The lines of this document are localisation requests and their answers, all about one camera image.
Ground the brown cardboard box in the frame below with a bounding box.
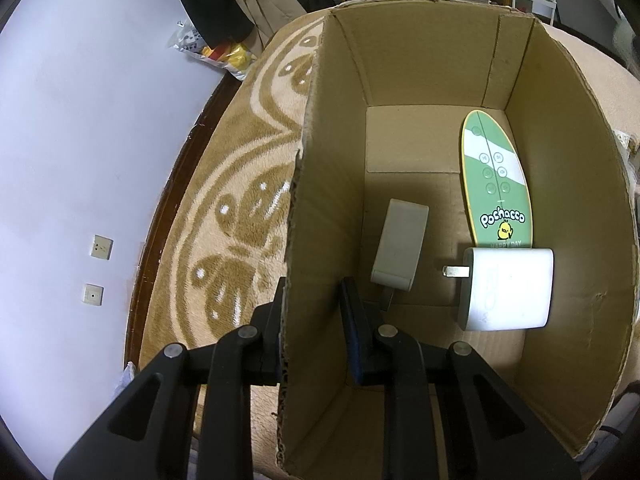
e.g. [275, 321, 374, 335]
[276, 0, 640, 478]

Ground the multi-hole wall socket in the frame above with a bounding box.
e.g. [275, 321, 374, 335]
[90, 234, 114, 261]

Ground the large white charger block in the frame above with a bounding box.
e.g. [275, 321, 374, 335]
[442, 246, 555, 332]

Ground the plastic bag of snacks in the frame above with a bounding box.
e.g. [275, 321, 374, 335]
[170, 20, 257, 82]

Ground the beige hanging coat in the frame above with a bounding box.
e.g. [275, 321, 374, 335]
[215, 0, 308, 53]

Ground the green oval cartoon board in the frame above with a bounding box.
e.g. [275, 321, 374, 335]
[459, 109, 536, 251]

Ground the dark hanging coat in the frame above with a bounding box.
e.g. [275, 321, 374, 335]
[160, 0, 261, 48]

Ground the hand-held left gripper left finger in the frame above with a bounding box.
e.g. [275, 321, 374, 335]
[52, 275, 289, 480]

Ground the dark wooden bed frame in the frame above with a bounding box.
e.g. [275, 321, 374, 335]
[122, 72, 241, 366]

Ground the small beige charger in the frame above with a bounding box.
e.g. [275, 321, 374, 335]
[370, 199, 431, 311]

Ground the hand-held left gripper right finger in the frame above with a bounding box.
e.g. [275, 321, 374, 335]
[340, 276, 583, 480]

